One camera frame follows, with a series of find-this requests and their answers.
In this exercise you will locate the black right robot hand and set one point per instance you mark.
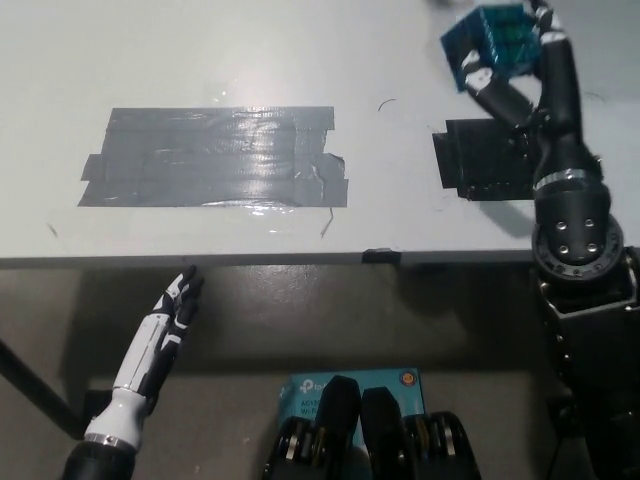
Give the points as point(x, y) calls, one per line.
point(562, 100)

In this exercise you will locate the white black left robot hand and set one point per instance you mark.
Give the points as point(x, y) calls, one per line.
point(150, 350)

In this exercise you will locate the blue green rubik's cube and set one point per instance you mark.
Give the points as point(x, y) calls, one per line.
point(505, 35)

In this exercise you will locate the black tape square marker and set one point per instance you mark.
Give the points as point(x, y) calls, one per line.
point(465, 160)

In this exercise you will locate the black diagonal table leg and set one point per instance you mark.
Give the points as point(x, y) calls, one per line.
point(35, 387)

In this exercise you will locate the teal router cardboard box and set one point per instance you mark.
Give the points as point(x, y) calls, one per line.
point(302, 392)

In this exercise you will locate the small black tape piece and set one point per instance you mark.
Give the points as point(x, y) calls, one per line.
point(381, 255)

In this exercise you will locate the grey duct tape patch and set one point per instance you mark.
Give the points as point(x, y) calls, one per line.
point(210, 157)

